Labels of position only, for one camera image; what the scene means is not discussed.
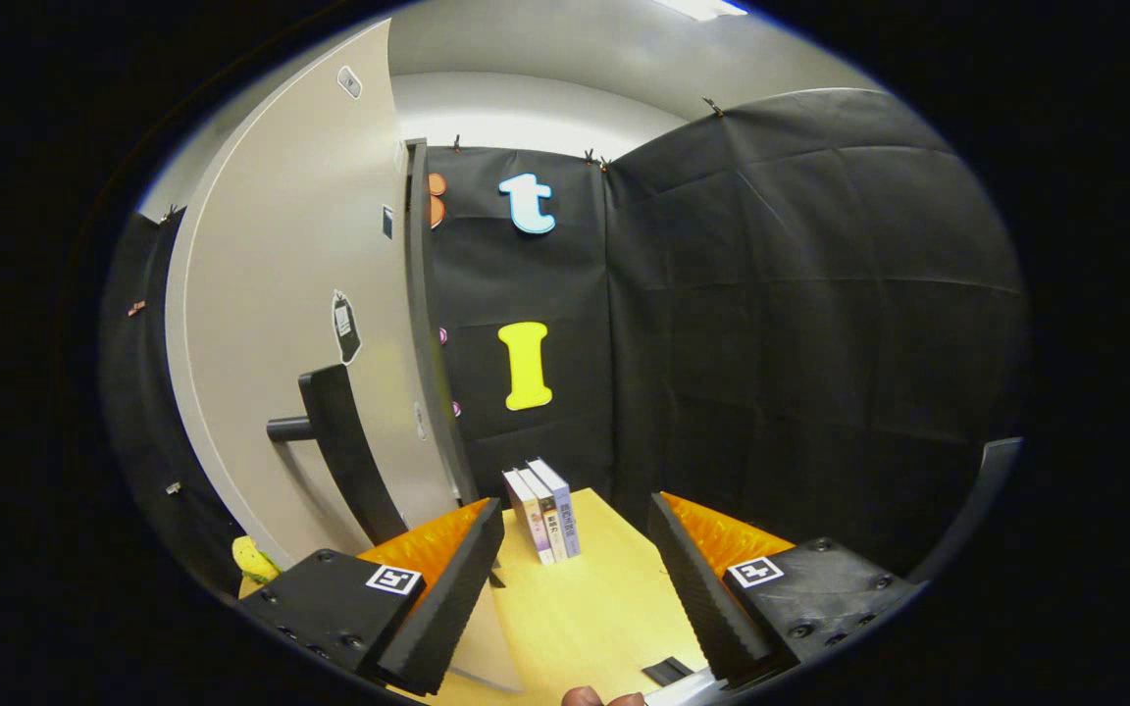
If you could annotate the white spine book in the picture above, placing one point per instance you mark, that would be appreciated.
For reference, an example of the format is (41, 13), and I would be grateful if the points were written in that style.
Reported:
(547, 520)

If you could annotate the yellow plush toy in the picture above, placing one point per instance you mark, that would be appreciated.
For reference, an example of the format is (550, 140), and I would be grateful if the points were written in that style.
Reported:
(253, 561)

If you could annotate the blue grey book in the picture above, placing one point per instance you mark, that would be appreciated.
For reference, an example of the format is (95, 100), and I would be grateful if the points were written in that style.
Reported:
(565, 510)

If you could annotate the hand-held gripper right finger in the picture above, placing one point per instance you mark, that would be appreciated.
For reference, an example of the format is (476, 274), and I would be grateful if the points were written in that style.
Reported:
(693, 588)

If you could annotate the brown spine book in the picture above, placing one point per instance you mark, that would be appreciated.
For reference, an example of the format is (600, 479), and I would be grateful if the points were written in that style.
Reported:
(529, 520)

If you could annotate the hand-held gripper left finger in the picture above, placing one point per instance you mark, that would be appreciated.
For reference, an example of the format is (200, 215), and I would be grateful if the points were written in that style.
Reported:
(452, 588)

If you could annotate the ceiling light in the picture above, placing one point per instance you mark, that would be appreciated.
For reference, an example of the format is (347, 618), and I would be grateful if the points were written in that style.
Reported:
(702, 8)

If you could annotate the black backdrop cloth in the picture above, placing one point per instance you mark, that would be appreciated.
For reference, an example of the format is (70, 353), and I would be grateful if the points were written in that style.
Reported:
(800, 343)

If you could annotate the black tape strip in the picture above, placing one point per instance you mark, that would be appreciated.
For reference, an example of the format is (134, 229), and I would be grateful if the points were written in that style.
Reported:
(668, 672)

